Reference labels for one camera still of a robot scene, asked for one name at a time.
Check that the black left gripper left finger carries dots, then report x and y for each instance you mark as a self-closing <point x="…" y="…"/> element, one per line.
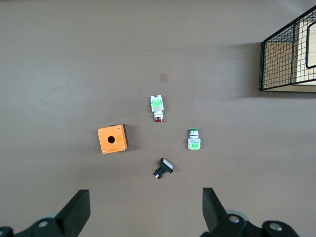
<point x="74" y="214"/>

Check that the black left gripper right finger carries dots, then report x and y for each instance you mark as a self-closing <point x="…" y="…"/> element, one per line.
<point x="217" y="222"/>

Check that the white green contact block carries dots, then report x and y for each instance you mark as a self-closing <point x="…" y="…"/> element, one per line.
<point x="156" y="105"/>

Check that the black square push button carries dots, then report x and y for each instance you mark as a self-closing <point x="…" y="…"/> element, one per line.
<point x="165" y="166"/>

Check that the brown square tape patch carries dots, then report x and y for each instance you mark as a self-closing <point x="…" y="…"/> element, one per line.
<point x="163" y="78"/>

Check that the green push button switch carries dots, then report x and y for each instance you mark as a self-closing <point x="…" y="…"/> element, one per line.
<point x="194" y="143"/>

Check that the orange button enclosure box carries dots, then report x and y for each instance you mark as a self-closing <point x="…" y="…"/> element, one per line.
<point x="116" y="142"/>

